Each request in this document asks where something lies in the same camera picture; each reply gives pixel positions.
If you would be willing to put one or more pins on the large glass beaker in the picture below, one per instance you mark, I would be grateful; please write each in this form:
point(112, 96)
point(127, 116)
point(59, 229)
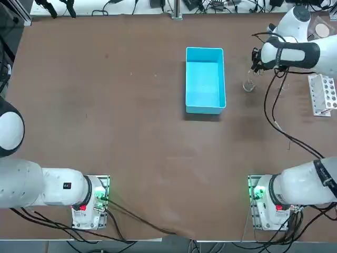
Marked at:
point(248, 88)

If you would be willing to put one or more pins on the blue plastic bin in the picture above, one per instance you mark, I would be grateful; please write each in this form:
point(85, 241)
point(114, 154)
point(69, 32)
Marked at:
point(202, 87)

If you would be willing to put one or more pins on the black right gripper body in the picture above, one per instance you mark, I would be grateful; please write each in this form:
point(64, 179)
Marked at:
point(258, 55)

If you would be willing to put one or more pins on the small glass beaker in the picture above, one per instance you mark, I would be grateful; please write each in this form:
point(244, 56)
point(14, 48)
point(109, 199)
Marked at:
point(285, 92)

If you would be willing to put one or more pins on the aluminium camera post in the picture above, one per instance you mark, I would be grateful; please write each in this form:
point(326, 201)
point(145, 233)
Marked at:
point(177, 10)

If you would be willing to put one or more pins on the black hub with orange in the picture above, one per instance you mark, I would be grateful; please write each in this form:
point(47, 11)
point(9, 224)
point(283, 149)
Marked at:
point(216, 2)

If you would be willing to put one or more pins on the black power adapter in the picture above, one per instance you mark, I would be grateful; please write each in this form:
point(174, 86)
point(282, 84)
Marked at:
point(276, 2)

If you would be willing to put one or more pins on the glass stirring rod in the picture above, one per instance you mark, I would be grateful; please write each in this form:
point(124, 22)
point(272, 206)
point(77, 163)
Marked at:
point(250, 78)

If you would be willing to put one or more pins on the aluminium corner profile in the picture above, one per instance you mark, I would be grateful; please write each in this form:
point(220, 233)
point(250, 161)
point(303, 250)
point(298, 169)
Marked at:
point(25, 15)

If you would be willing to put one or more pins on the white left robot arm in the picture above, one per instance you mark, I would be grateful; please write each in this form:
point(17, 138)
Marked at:
point(58, 187)

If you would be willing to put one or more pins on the long black power brick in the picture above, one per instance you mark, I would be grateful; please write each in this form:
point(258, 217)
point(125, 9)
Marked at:
point(190, 4)

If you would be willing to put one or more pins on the white test-tube rack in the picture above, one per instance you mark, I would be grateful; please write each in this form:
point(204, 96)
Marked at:
point(319, 89)

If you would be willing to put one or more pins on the white side bench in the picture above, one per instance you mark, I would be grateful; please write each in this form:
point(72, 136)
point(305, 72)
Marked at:
point(84, 8)

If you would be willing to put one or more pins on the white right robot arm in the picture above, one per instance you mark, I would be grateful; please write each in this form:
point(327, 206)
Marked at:
point(295, 184)

